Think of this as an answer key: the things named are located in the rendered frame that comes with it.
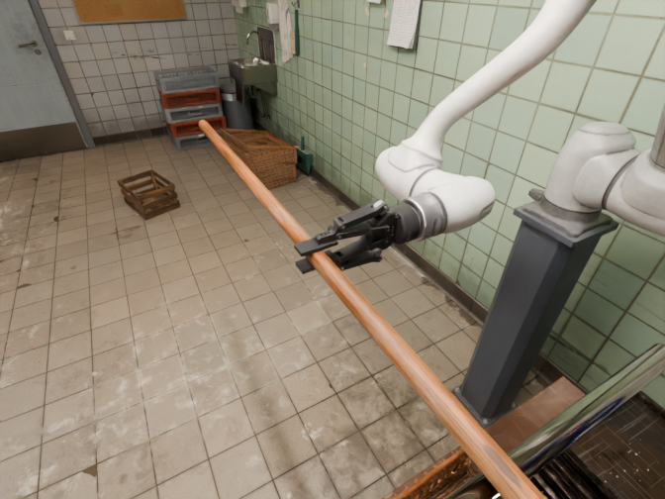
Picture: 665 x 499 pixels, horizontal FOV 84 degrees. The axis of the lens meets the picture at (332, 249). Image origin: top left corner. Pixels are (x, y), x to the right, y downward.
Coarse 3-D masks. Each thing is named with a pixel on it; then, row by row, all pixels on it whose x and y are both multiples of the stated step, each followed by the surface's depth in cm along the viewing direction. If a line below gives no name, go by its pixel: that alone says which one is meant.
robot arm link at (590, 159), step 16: (592, 128) 94; (608, 128) 92; (624, 128) 92; (576, 144) 96; (592, 144) 93; (608, 144) 91; (624, 144) 90; (560, 160) 101; (576, 160) 96; (592, 160) 93; (608, 160) 91; (624, 160) 90; (560, 176) 101; (576, 176) 97; (592, 176) 94; (608, 176) 91; (544, 192) 109; (560, 192) 102; (576, 192) 98; (592, 192) 95; (576, 208) 101; (592, 208) 101
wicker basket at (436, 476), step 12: (456, 456) 81; (468, 456) 87; (444, 468) 80; (456, 468) 88; (468, 468) 91; (420, 480) 77; (432, 480) 80; (444, 480) 87; (456, 480) 90; (468, 480) 91; (408, 492) 76; (420, 492) 80; (432, 492) 87; (444, 492) 88
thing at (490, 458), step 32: (256, 192) 80; (288, 224) 69; (320, 256) 61; (352, 288) 55; (384, 320) 50; (384, 352) 48; (416, 384) 43; (448, 416) 39; (480, 448) 36; (512, 480) 34
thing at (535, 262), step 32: (544, 224) 107; (512, 256) 122; (544, 256) 111; (576, 256) 109; (512, 288) 126; (544, 288) 115; (512, 320) 130; (544, 320) 125; (480, 352) 150; (512, 352) 135; (480, 384) 155; (512, 384) 148; (480, 416) 162
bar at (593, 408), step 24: (648, 360) 49; (600, 384) 47; (624, 384) 46; (576, 408) 44; (600, 408) 43; (552, 432) 41; (576, 432) 41; (528, 456) 39; (552, 456) 40; (480, 480) 37
